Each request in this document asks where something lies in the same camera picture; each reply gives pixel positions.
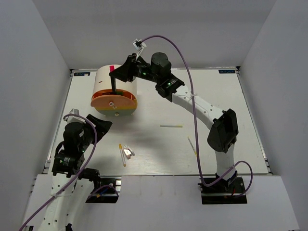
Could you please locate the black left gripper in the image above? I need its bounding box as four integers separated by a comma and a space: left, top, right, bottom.
79, 114, 113, 152

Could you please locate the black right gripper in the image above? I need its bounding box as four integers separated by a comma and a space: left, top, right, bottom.
110, 53, 161, 83

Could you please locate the pink highlighter marker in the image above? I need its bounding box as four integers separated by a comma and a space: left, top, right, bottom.
108, 64, 117, 94

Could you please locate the white pen yellow cap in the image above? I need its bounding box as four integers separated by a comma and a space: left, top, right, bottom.
160, 125, 183, 128

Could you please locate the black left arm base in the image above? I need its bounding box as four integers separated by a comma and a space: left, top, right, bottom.
86, 176, 122, 204

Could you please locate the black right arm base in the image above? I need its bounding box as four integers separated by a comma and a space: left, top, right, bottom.
198, 177, 247, 205

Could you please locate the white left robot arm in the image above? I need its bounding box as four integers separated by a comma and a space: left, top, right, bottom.
38, 114, 113, 231

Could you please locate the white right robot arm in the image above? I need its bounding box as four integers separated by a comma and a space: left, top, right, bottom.
109, 52, 239, 192

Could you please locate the beige orange round organizer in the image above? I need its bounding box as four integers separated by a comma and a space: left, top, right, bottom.
90, 64, 138, 116

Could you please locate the pink silver binder clip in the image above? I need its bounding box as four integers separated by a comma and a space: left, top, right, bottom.
123, 145, 135, 159

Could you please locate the blue label sticker left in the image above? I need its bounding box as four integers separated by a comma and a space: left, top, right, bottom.
74, 72, 90, 77

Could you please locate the blue label sticker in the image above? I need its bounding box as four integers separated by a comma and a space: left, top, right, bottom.
218, 69, 236, 74
74, 72, 90, 77

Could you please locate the blue label sticker right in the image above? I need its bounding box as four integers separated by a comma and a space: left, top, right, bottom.
218, 69, 236, 74

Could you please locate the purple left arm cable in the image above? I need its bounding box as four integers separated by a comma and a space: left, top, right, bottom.
18, 114, 118, 231

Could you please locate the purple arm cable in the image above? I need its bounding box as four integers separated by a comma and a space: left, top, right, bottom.
18, 114, 118, 231
141, 35, 253, 197

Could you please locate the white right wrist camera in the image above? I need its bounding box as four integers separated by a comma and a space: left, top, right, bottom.
132, 39, 147, 59

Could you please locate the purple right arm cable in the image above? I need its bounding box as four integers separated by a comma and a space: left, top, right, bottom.
141, 35, 253, 197

